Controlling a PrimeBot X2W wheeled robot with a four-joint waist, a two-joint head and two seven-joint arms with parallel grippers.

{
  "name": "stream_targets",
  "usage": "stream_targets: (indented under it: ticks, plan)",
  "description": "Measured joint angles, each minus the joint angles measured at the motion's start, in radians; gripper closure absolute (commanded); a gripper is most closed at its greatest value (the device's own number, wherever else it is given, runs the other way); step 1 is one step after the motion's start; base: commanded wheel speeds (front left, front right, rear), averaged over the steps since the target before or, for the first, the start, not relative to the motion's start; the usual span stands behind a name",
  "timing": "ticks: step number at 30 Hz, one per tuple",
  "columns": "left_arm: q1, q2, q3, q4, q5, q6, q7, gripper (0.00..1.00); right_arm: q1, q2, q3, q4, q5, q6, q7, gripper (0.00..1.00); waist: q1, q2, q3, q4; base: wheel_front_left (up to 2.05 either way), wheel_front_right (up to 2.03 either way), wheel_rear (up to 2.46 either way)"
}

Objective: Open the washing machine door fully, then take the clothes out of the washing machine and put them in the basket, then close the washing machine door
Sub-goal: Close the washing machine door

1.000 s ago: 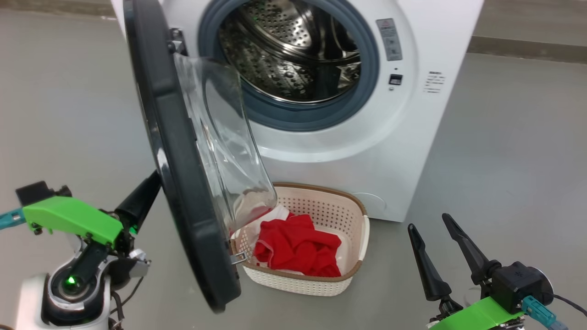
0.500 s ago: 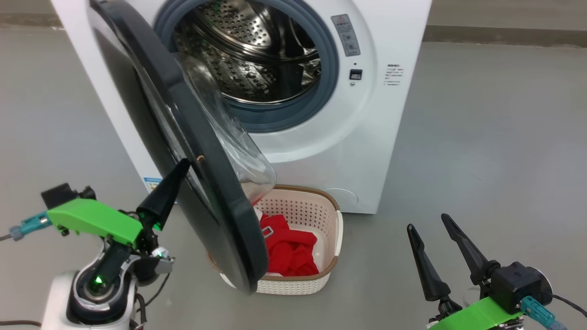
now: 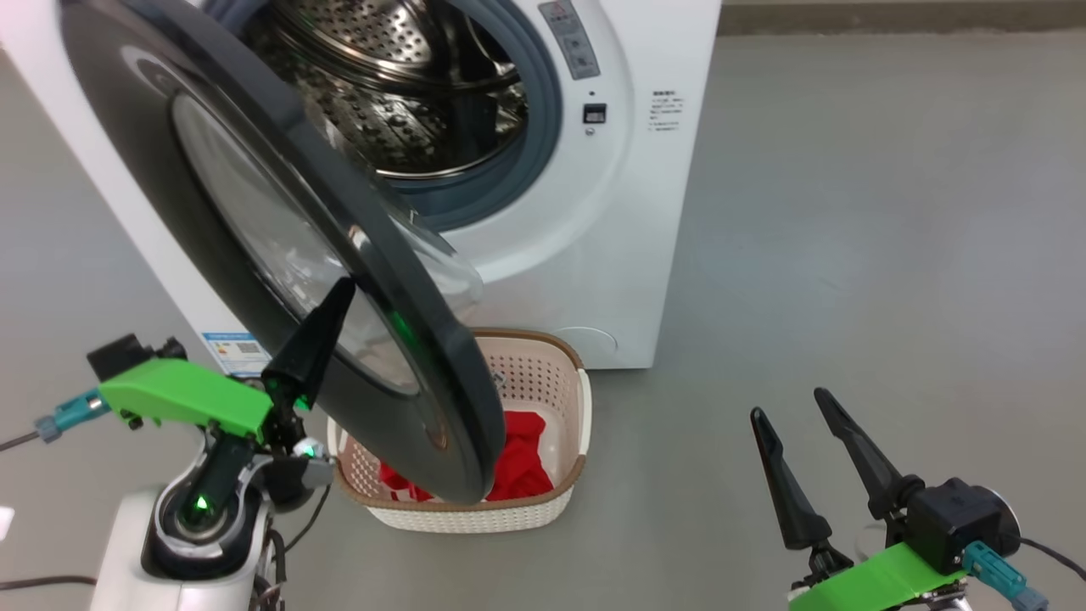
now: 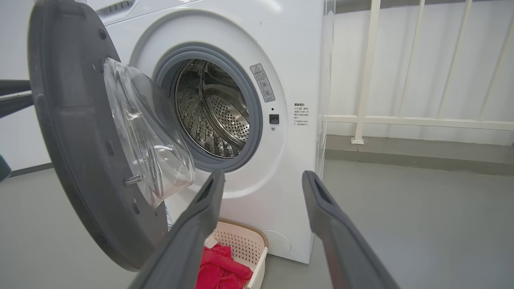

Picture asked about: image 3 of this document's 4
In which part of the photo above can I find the plain red garment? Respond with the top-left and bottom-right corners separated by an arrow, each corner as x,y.
487,412 -> 554,502

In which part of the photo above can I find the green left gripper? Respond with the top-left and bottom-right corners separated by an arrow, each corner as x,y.
99,276 -> 357,440

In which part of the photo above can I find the small printed text label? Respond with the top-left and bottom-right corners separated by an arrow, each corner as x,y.
649,87 -> 687,135

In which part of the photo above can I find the grey rubber door seal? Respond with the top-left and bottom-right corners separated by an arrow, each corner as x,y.
204,0 -> 564,233

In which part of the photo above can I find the left camera cable teal plug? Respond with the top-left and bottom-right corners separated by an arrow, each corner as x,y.
0,390 -> 111,452

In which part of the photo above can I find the camera cable teal plug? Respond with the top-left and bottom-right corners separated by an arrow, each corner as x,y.
0,390 -> 111,452
963,537 -> 1086,611

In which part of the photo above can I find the grey warning sticker strip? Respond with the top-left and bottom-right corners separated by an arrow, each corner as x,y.
538,0 -> 602,82

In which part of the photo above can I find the white front-loading washing machine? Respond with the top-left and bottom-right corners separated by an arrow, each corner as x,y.
0,0 -> 722,380

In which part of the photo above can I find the round white filter cover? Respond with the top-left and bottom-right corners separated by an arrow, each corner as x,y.
555,327 -> 619,358

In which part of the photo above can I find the right camera cable teal plug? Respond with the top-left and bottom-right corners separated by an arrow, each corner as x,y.
963,537 -> 1086,611

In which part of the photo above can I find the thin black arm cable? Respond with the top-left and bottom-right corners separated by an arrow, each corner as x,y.
0,575 -> 99,591

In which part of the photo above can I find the dark grey round washer door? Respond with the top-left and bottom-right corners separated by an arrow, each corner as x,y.
59,0 -> 507,507

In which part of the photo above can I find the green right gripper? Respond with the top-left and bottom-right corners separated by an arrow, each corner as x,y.
751,388 -> 968,611

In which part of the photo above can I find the cream perforated basket brown rim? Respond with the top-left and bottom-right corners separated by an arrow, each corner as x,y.
327,328 -> 592,535

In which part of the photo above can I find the blue white energy label sticker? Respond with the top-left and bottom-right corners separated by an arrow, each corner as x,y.
202,331 -> 274,379

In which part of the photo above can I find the steel perforated washer drum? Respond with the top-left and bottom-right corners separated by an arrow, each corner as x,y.
244,0 -> 532,181

